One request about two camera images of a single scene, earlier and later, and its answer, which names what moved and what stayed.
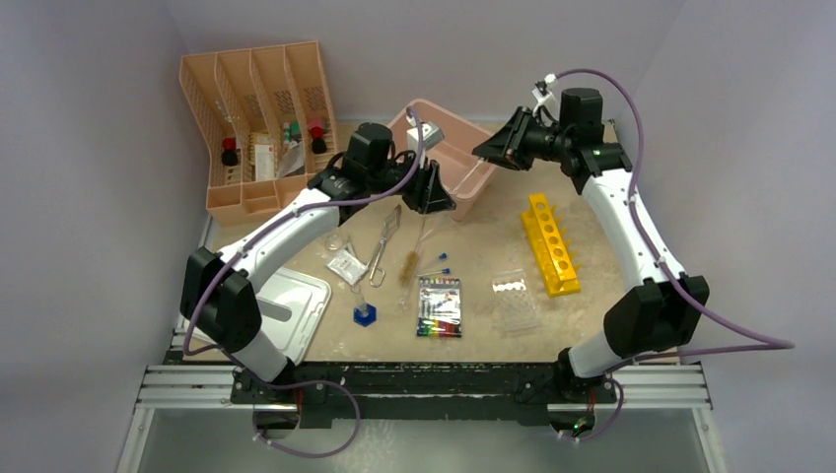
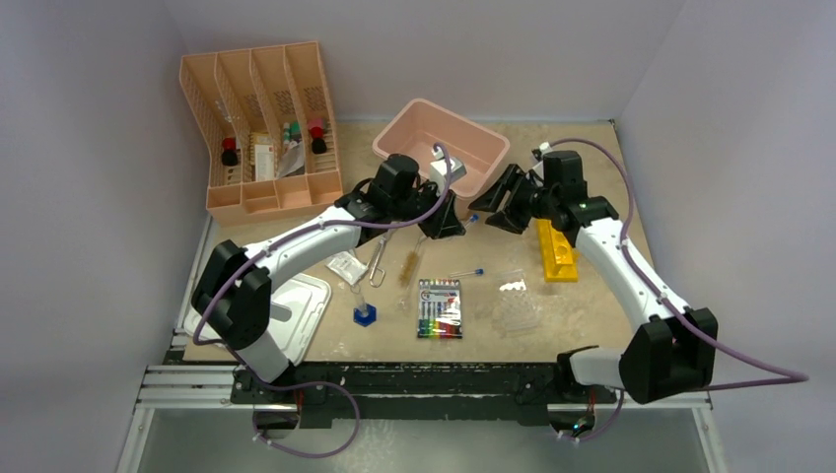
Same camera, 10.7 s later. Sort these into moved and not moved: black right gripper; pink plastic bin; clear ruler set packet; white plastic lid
Moved: black right gripper
Not moved: white plastic lid; clear ruler set packet; pink plastic bin
